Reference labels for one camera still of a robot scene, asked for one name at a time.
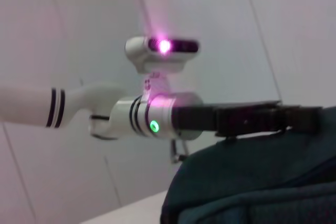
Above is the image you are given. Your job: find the black left wrist connector cable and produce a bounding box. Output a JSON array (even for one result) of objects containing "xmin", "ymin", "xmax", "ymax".
[{"xmin": 169, "ymin": 138, "xmax": 190, "ymax": 165}]

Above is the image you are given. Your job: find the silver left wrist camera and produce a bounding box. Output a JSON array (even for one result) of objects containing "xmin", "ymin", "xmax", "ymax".
[{"xmin": 124, "ymin": 36, "xmax": 202, "ymax": 96}]

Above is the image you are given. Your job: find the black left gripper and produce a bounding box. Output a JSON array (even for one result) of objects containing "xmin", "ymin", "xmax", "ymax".
[{"xmin": 171, "ymin": 100, "xmax": 324, "ymax": 138}]

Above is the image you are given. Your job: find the dark teal fabric bag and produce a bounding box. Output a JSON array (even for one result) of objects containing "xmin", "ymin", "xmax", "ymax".
[{"xmin": 160, "ymin": 107, "xmax": 336, "ymax": 224}]

